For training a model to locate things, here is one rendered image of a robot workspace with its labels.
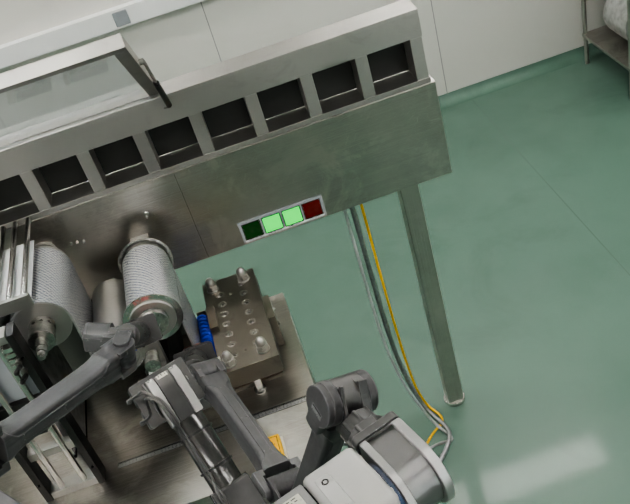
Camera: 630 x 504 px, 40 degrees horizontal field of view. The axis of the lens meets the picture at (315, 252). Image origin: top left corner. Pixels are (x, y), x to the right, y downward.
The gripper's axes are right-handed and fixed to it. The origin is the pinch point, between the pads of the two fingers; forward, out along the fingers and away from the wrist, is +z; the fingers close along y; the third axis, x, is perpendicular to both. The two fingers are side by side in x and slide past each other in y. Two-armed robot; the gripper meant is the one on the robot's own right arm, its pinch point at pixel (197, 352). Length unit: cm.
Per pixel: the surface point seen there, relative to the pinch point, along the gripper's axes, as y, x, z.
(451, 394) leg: 73, -66, 89
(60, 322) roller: -27.0, 20.8, -13.4
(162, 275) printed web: -1.4, 22.5, -3.0
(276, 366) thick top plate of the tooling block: 18.3, -10.4, -1.3
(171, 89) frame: 16, 66, 0
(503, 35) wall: 191, 60, 268
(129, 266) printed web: -9.2, 27.0, 2.1
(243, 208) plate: 23.5, 30.6, 17.8
